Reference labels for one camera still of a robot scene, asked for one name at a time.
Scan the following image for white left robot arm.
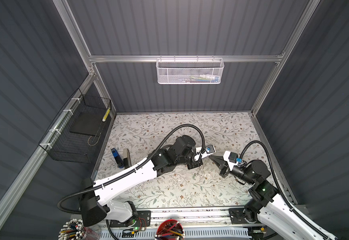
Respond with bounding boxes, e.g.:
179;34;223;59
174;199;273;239
57;124;215;227

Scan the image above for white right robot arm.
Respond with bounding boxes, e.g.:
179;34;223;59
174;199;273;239
209;140;337;240

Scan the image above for red pencil cup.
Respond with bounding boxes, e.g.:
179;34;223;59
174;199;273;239
155;219;185;240

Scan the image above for white mesh basket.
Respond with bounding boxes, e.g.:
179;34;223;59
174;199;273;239
156;57;224;85

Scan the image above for yellow marker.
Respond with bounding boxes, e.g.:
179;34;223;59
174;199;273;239
102;108;111;122

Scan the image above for black foam pad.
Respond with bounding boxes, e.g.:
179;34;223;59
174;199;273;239
70;113;106;137

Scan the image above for clear pencil cup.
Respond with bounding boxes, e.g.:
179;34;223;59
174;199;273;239
58;219;102;240

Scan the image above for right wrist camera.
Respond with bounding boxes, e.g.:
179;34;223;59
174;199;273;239
223;151;245;171

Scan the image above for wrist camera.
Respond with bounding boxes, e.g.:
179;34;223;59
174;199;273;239
223;151;245;171
193;145;215;162

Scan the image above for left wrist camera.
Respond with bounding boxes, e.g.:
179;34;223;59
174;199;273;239
193;145;215;162

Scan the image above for white slotted cable duct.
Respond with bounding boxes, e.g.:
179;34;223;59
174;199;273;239
111;227;253;240

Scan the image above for black wire basket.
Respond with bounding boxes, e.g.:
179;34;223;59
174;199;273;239
39;91;112;164

